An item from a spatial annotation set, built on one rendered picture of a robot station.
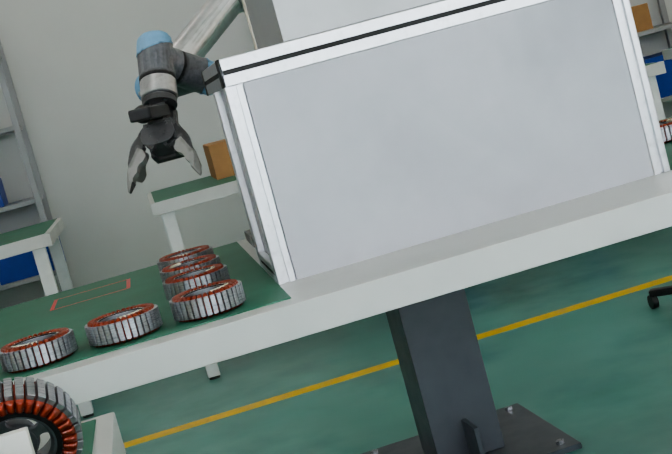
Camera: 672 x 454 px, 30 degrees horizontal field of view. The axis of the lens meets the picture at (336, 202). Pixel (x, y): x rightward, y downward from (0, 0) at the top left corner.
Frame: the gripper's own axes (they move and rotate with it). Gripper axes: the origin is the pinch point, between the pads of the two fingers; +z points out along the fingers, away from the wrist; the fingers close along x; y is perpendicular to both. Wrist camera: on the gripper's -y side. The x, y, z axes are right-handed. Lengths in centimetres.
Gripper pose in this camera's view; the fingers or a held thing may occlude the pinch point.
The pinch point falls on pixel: (163, 183)
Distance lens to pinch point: 247.5
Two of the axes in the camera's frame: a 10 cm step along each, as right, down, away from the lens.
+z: 1.4, 8.9, -4.3
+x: -9.5, 2.5, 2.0
